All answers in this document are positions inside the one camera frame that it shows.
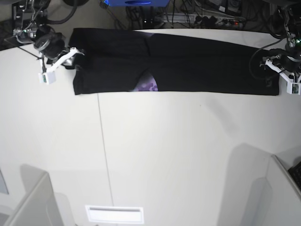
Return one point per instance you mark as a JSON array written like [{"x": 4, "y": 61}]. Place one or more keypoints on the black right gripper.
[{"x": 51, "y": 46}]

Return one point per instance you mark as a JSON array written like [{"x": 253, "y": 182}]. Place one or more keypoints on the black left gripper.
[{"x": 288, "y": 59}]

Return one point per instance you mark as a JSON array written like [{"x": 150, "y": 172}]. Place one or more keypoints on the black T-shirt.
[{"x": 122, "y": 61}]

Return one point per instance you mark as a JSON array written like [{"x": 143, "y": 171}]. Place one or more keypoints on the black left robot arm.
[{"x": 285, "y": 25}]

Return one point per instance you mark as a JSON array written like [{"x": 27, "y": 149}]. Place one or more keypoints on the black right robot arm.
[{"x": 32, "y": 26}]

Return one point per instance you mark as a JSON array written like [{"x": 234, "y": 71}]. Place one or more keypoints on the blue box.
[{"x": 143, "y": 3}]

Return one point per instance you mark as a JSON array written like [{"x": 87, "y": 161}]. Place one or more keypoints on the black keyboard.
[{"x": 295, "y": 173}]

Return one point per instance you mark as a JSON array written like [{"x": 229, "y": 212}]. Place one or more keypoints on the white power strip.
[{"x": 205, "y": 19}]

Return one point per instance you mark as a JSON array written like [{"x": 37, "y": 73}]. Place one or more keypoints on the white partition panel right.
[{"x": 260, "y": 192}]

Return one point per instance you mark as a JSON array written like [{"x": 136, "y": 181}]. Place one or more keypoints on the white partition panel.
[
  {"x": 40, "y": 205},
  {"x": 260, "y": 192}
]

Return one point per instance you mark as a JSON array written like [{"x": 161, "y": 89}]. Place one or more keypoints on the white partition panel left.
[{"x": 40, "y": 205}]

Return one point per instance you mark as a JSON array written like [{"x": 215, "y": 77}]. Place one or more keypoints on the white table grommet plate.
[{"x": 115, "y": 215}]

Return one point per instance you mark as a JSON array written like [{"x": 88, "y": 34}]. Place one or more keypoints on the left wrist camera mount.
[{"x": 293, "y": 80}]

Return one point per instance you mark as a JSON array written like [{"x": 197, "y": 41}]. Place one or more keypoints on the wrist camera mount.
[
  {"x": 47, "y": 74},
  {"x": 293, "y": 80}
]

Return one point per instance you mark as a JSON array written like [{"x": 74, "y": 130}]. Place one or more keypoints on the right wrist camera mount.
[{"x": 47, "y": 74}]

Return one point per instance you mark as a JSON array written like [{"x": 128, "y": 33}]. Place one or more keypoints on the black equipment rack post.
[{"x": 17, "y": 14}]

